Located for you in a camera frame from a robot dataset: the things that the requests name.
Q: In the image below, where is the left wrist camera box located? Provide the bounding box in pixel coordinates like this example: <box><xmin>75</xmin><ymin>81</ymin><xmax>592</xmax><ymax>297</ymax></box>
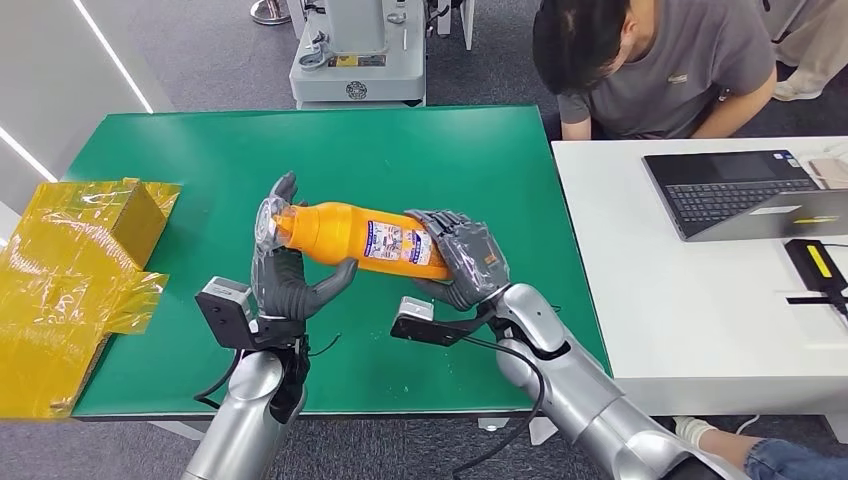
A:
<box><xmin>194</xmin><ymin>276</ymin><xmax>260</xmax><ymax>351</ymax></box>

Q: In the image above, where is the white machine base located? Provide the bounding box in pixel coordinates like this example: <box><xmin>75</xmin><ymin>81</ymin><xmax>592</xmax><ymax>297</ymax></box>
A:
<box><xmin>289</xmin><ymin>0</ymin><xmax>429</xmax><ymax>111</ymax></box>

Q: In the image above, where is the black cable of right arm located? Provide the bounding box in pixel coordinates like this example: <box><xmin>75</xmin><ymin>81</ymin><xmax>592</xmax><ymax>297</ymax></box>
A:
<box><xmin>452</xmin><ymin>334</ymin><xmax>549</xmax><ymax>480</ymax></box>

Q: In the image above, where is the white table leg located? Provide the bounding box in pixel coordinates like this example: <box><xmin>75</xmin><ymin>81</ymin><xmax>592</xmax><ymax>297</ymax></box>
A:
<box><xmin>823</xmin><ymin>413</ymin><xmax>848</xmax><ymax>446</ymax></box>

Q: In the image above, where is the black device with yellow label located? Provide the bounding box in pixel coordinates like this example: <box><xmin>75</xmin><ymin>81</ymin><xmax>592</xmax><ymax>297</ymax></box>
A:
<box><xmin>783</xmin><ymin>238</ymin><xmax>848</xmax><ymax>314</ymax></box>

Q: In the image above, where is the yellow film wrapped cardboard box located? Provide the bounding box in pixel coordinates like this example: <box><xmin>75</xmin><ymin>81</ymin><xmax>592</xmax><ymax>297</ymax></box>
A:
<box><xmin>0</xmin><ymin>177</ymin><xmax>182</xmax><ymax>422</ymax></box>

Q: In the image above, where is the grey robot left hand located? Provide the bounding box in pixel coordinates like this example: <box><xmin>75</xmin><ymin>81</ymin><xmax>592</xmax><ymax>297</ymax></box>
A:
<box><xmin>250</xmin><ymin>172</ymin><xmax>360</xmax><ymax>324</ymax></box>

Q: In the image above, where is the black and grey laptop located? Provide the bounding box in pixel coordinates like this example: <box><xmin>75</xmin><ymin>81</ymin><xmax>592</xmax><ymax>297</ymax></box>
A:
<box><xmin>641</xmin><ymin>148</ymin><xmax>848</xmax><ymax>244</ymax></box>

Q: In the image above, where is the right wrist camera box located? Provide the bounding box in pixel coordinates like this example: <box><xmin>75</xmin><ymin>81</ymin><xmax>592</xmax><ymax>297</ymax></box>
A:
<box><xmin>389</xmin><ymin>296</ymin><xmax>496</xmax><ymax>349</ymax></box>

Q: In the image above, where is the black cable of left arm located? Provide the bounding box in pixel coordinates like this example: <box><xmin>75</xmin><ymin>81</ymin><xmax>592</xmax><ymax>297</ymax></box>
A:
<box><xmin>192</xmin><ymin>347</ymin><xmax>244</xmax><ymax>411</ymax></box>

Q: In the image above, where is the chrome round stand base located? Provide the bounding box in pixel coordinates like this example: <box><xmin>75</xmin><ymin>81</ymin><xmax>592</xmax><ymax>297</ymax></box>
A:
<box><xmin>249</xmin><ymin>0</ymin><xmax>293</xmax><ymax>27</ymax></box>

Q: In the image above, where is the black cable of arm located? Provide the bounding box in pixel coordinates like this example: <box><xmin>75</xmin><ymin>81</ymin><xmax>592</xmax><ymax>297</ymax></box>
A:
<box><xmin>452</xmin><ymin>334</ymin><xmax>549</xmax><ymax>480</ymax></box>
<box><xmin>192</xmin><ymin>347</ymin><xmax>244</xmax><ymax>411</ymax></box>

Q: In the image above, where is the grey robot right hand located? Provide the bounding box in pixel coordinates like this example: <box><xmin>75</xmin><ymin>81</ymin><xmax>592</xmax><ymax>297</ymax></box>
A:
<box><xmin>405</xmin><ymin>209</ymin><xmax>512</xmax><ymax>313</ymax></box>

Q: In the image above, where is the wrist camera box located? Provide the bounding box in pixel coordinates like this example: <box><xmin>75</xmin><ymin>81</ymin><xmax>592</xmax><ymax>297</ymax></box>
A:
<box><xmin>194</xmin><ymin>276</ymin><xmax>260</xmax><ymax>351</ymax></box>
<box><xmin>389</xmin><ymin>296</ymin><xmax>496</xmax><ymax>349</ymax></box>

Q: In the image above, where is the orange plastic bottle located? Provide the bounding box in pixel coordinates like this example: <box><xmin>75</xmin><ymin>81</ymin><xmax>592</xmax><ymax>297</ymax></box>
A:
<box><xmin>256</xmin><ymin>197</ymin><xmax>454</xmax><ymax>282</ymax></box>

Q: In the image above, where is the person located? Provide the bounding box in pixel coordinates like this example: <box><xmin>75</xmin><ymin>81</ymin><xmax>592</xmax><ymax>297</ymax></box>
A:
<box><xmin>531</xmin><ymin>0</ymin><xmax>778</xmax><ymax>142</ymax></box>
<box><xmin>671</xmin><ymin>415</ymin><xmax>848</xmax><ymax>480</ymax></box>
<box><xmin>758</xmin><ymin>0</ymin><xmax>848</xmax><ymax>103</ymax></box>

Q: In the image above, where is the thin black wire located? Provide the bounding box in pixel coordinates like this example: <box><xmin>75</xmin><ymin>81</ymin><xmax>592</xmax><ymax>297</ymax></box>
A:
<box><xmin>307</xmin><ymin>332</ymin><xmax>343</xmax><ymax>358</ymax></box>

